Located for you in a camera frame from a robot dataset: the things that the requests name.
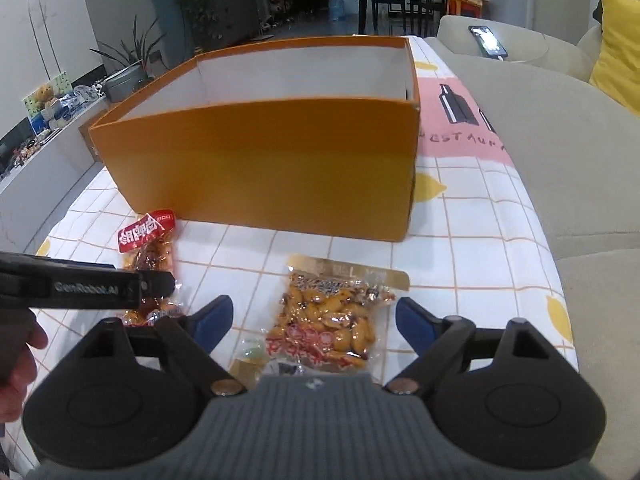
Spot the red braised meat packet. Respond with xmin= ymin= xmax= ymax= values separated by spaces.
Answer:
xmin=117 ymin=209 xmax=182 ymax=326

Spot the small clear mushroom packet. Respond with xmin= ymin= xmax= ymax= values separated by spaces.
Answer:
xmin=230 ymin=337 xmax=270 ymax=390

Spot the person left hand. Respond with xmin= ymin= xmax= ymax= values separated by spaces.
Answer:
xmin=0 ymin=321 xmax=49 ymax=424

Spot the white tv cabinet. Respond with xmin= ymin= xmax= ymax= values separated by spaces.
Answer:
xmin=1 ymin=98 xmax=107 ymax=252

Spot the checkered pink white tablecloth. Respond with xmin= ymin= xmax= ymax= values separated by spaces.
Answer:
xmin=0 ymin=34 xmax=582 ymax=480

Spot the gold peanut packet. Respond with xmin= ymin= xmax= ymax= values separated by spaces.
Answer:
xmin=265 ymin=254 xmax=410 ymax=373

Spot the teddy bear picture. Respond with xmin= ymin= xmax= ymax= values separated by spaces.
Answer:
xmin=23 ymin=70 xmax=73 ymax=122

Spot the orange cardboard box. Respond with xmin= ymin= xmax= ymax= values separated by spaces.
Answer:
xmin=90 ymin=36 xmax=420 ymax=242

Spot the grey plant pot bin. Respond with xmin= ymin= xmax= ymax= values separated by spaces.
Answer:
xmin=102 ymin=62 xmax=148 ymax=103

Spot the beige sofa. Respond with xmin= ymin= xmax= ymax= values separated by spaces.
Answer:
xmin=430 ymin=15 xmax=639 ymax=479

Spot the black smartphone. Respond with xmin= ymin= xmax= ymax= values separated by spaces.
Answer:
xmin=469 ymin=25 xmax=508 ymax=61

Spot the dark drawer cabinet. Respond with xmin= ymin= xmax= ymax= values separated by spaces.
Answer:
xmin=203 ymin=0 xmax=260 ymax=50

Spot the yellow cushion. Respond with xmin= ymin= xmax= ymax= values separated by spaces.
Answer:
xmin=589 ymin=17 xmax=639 ymax=115

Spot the orange stool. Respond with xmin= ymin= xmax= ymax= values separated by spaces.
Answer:
xmin=446 ymin=0 xmax=488 ymax=18

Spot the blue water jug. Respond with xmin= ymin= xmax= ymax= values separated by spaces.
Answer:
xmin=329 ymin=0 xmax=346 ymax=22

